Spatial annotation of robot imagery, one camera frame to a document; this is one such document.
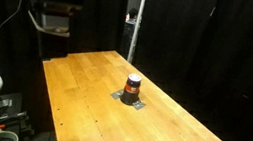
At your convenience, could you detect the white vertical pole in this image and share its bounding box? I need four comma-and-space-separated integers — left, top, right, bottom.
127, 0, 145, 63

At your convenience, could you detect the black curtain backdrop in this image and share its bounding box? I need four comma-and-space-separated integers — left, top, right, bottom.
70, 0, 253, 141

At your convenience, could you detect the grey duct tape strip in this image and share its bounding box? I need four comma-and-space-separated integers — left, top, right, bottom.
111, 89, 146, 111

